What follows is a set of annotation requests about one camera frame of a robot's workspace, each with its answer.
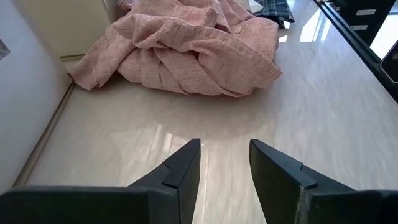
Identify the blue plaid shirt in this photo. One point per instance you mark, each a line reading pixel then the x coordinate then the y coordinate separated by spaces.
pixel 276 9

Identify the bin label sticker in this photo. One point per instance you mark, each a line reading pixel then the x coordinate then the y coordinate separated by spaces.
pixel 3 49

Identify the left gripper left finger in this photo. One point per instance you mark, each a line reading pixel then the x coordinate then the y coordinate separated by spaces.
pixel 177 193

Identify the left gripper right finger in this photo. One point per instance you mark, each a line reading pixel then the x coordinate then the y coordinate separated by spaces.
pixel 280 189

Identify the table-level camera box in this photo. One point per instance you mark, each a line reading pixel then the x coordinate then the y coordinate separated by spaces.
pixel 391 65

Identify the black table frame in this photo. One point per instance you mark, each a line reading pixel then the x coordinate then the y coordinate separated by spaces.
pixel 368 58

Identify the pink woven shirt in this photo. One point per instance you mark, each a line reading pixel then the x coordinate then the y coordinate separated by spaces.
pixel 186 46

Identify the beige fabric storage bin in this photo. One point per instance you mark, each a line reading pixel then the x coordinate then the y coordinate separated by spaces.
pixel 68 25
pixel 25 93

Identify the black equipment case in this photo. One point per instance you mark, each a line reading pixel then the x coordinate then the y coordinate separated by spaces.
pixel 345 15

